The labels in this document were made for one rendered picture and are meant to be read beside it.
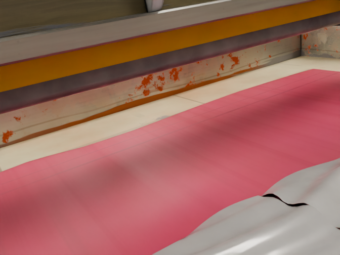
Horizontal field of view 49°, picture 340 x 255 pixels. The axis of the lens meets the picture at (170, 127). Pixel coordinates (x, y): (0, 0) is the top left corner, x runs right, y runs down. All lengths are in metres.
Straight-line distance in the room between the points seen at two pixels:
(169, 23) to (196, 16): 0.02
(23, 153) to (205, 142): 0.13
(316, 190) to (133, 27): 0.11
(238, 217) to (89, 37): 0.10
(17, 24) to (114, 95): 0.16
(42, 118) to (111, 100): 0.06
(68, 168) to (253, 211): 0.12
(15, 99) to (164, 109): 0.16
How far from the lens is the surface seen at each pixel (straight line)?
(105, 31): 0.18
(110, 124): 0.30
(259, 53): 0.42
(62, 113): 0.31
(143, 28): 0.18
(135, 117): 0.31
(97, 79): 0.20
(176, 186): 0.19
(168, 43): 0.22
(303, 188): 0.18
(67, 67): 0.19
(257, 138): 0.24
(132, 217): 0.17
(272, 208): 0.16
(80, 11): 0.19
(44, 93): 0.19
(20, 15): 0.18
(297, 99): 0.31
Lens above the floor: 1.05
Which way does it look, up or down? 20 degrees down
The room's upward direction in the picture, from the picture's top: 9 degrees counter-clockwise
